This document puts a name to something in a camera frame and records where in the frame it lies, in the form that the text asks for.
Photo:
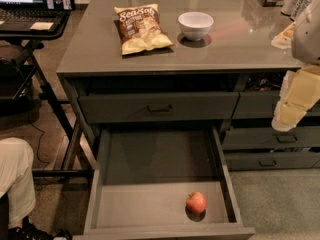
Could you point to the open grey middle drawer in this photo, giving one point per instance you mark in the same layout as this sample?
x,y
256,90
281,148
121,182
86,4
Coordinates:
x,y
143,178

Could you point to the red apple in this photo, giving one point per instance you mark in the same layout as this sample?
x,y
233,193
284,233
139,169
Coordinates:
x,y
196,202

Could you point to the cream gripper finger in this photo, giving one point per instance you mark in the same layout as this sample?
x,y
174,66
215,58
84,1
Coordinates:
x,y
286,118

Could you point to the white can middle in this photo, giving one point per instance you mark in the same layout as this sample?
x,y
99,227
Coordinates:
x,y
301,2

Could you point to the grey bottom right drawer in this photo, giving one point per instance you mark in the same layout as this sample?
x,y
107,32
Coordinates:
x,y
272,160

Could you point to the black shoe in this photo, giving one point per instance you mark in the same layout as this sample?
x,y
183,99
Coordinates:
x,y
29,231

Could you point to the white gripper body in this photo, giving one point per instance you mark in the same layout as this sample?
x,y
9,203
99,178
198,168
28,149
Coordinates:
x,y
307,37

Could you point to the black rolling laptop stand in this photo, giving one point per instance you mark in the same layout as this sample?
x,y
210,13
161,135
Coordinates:
x,y
27,66

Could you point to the grey top left drawer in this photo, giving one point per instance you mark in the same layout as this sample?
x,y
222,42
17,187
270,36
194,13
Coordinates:
x,y
149,107

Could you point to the black smartphone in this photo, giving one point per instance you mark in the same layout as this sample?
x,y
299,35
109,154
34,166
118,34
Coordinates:
x,y
66,5

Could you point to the person leg beige trousers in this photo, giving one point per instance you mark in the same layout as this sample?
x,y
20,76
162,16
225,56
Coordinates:
x,y
16,180

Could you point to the black laptop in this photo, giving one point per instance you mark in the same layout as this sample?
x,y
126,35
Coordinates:
x,y
24,16

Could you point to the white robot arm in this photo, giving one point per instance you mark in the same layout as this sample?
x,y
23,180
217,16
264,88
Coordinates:
x,y
305,44

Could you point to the grey counter cabinet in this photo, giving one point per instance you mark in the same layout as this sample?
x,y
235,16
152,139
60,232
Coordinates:
x,y
248,48

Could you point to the grey top right drawer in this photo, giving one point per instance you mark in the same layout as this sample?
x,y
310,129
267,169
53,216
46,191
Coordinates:
x,y
256,104

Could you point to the grey middle right drawer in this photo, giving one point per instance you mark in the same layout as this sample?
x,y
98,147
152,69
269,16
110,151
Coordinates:
x,y
263,138

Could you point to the white ceramic bowl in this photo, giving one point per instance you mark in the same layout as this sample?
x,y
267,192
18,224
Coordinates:
x,y
195,25

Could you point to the sea salt chip bag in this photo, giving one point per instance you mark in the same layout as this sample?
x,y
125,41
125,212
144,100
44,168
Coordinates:
x,y
140,29

